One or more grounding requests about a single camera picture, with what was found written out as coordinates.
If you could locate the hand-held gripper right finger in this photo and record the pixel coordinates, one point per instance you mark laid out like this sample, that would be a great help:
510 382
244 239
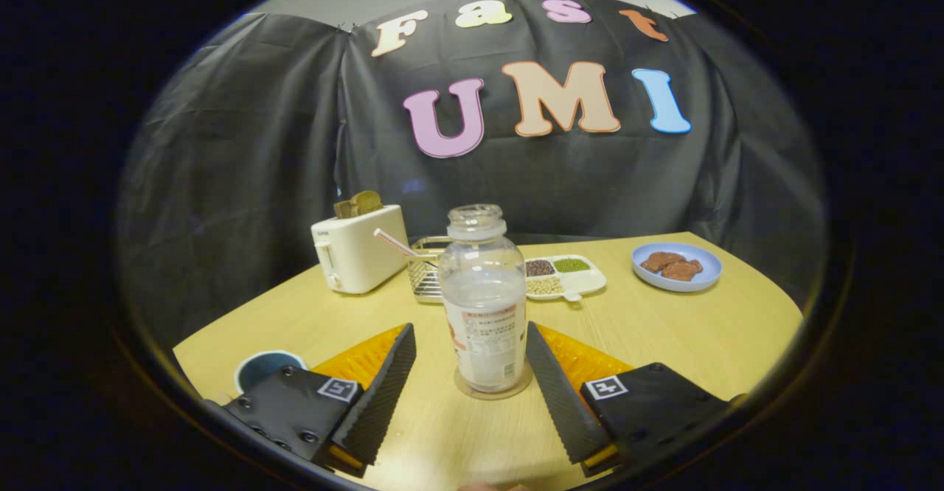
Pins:
564 402

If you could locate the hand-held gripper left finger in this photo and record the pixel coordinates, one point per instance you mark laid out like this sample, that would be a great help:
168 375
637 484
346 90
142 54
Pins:
383 402

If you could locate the round brown coaster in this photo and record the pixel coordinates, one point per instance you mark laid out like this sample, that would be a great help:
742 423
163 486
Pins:
461 389

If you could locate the clear plastic juice bottle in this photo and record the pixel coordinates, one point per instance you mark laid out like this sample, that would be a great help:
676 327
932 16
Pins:
483 307

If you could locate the pale blue cup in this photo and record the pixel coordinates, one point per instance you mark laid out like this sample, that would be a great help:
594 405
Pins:
258 367

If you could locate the white divided dish with beans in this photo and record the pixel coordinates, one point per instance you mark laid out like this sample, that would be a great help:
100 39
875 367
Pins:
582 281

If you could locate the light wooden table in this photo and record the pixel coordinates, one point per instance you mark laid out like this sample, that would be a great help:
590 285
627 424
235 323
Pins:
686 336

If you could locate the white toaster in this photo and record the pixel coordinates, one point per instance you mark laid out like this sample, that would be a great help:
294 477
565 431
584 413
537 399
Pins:
361 255

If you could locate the red striped straw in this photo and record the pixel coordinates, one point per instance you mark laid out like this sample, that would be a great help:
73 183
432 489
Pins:
391 242

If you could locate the blue plate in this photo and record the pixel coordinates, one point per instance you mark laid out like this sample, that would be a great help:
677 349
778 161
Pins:
675 284

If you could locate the brown meat piece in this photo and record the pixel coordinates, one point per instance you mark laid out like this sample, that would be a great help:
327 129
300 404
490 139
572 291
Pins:
660 260
682 271

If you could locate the brown bread slice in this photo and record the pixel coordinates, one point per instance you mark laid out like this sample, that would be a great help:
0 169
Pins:
360 203

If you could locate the black backdrop cloth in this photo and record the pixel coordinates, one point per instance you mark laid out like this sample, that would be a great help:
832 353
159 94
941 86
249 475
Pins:
258 181

